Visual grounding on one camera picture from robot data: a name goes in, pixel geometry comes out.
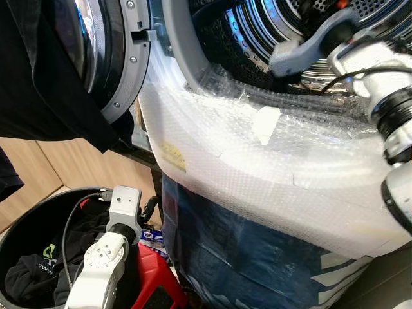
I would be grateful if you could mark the red plastic stool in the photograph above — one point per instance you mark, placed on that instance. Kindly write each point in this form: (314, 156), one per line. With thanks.
(154, 270)

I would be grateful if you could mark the round washer door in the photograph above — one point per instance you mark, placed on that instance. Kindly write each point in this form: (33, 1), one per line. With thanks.
(129, 64)

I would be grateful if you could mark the white washing machine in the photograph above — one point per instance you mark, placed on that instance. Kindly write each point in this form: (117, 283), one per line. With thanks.
(257, 180)

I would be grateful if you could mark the black clothes with green logo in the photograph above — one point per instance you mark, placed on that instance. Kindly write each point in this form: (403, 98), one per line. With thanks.
(32, 270)

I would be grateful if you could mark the blue striped tarp cover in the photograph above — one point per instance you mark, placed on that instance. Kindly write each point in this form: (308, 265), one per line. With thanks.
(244, 257)

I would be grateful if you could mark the steel washer drum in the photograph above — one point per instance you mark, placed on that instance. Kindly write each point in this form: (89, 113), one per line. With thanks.
(257, 26)

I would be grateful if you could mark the blue white packet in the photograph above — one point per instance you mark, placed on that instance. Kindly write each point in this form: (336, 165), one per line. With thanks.
(154, 237)

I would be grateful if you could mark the white tape piece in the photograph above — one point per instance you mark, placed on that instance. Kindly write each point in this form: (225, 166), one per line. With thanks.
(266, 124)

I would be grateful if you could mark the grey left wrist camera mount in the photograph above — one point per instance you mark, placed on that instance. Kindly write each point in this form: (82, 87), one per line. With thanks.
(123, 209)

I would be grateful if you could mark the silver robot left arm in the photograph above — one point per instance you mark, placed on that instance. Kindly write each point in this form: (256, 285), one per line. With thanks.
(96, 270)

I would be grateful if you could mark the clear bubble wrap sheet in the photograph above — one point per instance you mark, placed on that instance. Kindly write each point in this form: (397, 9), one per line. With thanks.
(290, 167)

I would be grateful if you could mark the black round laundry basket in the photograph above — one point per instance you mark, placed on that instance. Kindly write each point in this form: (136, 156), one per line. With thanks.
(26, 232)

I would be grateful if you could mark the yellow washer sticker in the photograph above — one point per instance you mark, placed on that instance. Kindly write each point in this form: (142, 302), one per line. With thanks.
(172, 156)

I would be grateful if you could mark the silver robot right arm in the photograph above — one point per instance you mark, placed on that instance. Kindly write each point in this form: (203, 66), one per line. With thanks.
(386, 84)

